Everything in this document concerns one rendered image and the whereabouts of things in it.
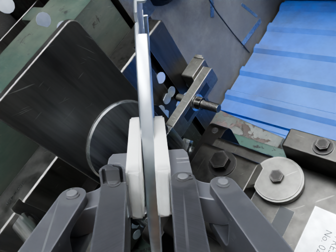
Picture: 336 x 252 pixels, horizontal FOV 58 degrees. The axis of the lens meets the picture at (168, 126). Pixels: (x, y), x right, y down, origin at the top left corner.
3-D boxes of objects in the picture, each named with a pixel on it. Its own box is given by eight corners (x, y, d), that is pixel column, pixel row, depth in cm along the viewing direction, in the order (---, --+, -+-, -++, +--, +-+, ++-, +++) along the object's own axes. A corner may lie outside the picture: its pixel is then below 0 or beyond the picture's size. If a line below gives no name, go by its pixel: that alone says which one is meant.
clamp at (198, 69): (151, 118, 59) (192, 133, 52) (195, 53, 63) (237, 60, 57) (165, 133, 63) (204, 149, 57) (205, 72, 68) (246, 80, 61)
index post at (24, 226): (9, 228, 44) (39, 265, 38) (23, 210, 45) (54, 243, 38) (25, 233, 46) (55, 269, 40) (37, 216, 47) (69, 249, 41)
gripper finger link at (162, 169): (155, 170, 15) (170, 169, 15) (153, 115, 21) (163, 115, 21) (158, 218, 16) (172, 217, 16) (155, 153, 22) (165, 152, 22)
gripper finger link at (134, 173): (145, 219, 16) (130, 220, 16) (143, 154, 22) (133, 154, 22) (140, 171, 15) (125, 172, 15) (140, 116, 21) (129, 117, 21)
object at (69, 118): (-46, 88, 39) (-10, 114, 30) (25, 11, 43) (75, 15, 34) (81, 170, 57) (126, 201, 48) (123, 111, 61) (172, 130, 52)
